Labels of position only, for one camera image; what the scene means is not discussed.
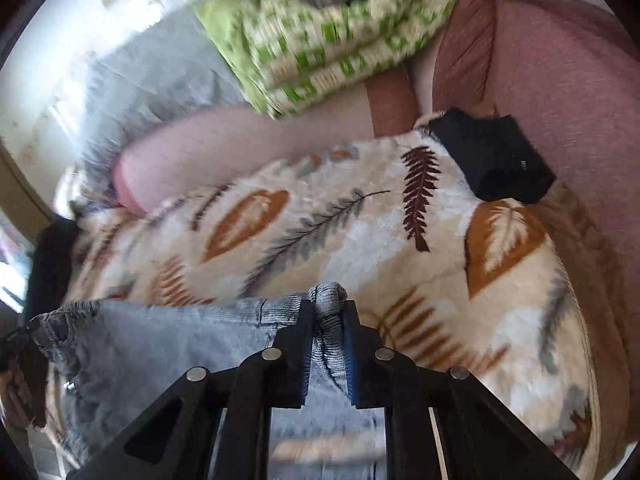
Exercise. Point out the brown cloth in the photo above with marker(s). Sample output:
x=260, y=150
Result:
x=590, y=250

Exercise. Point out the black cloth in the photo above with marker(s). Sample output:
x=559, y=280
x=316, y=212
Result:
x=500, y=160

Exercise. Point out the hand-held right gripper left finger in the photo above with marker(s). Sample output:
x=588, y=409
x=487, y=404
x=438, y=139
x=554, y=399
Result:
x=303, y=360

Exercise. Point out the pink bolster pillow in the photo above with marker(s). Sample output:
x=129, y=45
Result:
x=225, y=145

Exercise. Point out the dark cloth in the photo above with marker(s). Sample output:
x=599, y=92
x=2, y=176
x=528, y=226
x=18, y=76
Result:
x=50, y=270

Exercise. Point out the leaf printed fleece blanket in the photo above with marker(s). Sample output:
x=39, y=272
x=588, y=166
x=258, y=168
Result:
x=350, y=240

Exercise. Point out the light blue denim pants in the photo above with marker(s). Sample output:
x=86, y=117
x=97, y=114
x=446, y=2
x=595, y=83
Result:
x=175, y=340

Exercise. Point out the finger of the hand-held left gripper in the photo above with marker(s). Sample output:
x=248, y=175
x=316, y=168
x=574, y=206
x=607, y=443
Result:
x=32, y=380

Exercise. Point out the stained glass window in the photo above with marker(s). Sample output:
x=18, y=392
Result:
x=10, y=255

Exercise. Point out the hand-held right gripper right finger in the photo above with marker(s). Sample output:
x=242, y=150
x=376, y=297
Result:
x=350, y=365

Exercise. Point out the green patterned quilt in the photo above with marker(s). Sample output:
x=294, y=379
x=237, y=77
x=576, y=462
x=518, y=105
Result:
x=325, y=35

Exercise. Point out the grey crinkled cloth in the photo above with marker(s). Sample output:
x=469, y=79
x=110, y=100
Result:
x=150, y=90

